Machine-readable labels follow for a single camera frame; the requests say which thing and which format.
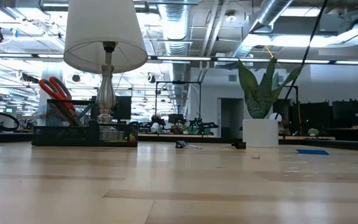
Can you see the teal pencil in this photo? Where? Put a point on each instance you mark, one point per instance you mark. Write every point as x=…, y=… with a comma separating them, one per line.
x=85, y=113

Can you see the blue eraser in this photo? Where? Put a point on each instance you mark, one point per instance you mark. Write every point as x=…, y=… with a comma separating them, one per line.
x=312, y=152

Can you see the black mesh desk organizer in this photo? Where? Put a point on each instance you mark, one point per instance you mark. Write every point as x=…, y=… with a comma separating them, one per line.
x=61, y=137

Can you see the distant robot workstation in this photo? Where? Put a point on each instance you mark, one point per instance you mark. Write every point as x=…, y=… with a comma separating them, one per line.
x=176, y=119

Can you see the silver lamp base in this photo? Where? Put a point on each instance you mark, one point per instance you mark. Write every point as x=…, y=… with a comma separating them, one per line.
x=106, y=93

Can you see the green snake plant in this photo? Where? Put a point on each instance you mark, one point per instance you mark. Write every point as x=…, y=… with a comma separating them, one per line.
x=261, y=96

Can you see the white round object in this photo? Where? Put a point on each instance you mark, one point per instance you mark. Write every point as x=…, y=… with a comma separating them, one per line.
x=275, y=116

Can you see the white lamp shade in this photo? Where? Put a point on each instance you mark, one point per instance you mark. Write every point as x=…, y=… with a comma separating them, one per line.
x=104, y=31

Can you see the black computer monitor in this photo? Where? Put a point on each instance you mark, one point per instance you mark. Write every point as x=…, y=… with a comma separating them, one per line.
x=309, y=112
x=350, y=112

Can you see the black aluminium table frame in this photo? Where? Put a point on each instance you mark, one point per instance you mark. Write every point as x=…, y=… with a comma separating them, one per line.
x=166, y=139

